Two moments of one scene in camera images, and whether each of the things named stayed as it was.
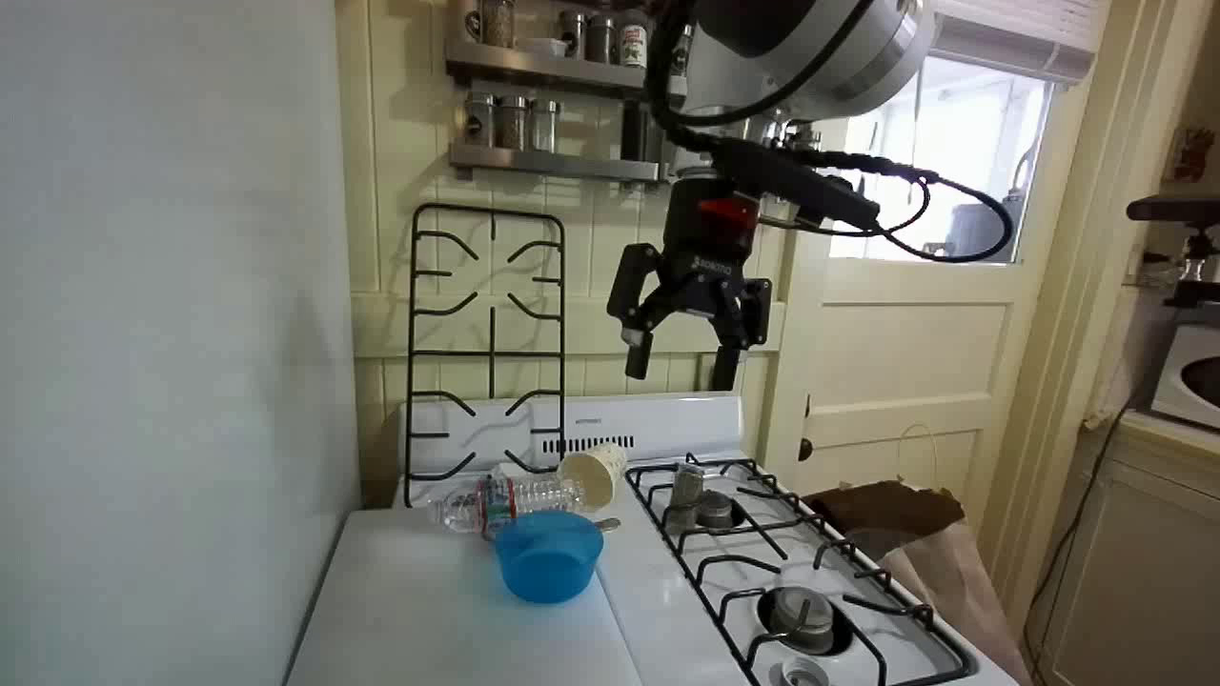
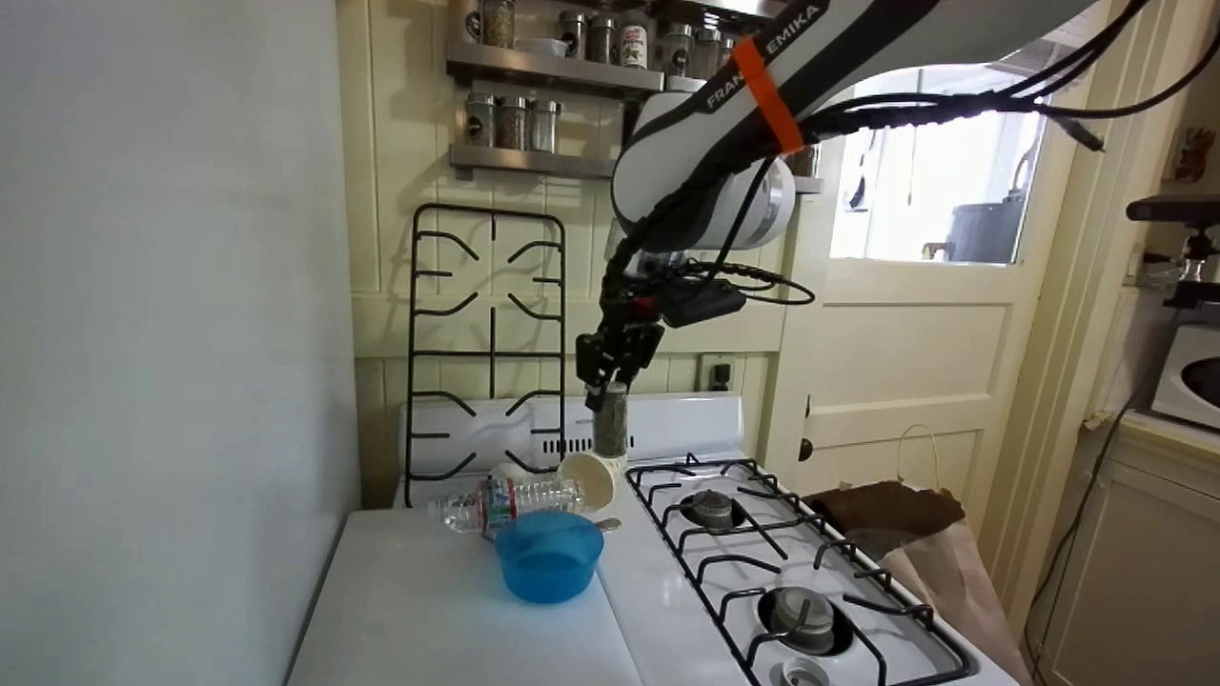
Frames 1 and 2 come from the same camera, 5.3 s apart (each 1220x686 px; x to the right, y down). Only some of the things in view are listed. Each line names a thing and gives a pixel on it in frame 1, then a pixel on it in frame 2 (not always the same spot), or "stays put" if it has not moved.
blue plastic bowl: (549, 553) stays put
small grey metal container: (687, 487) -> (610, 422)
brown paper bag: (917, 536) stays put
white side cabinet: (1130, 592) stays put
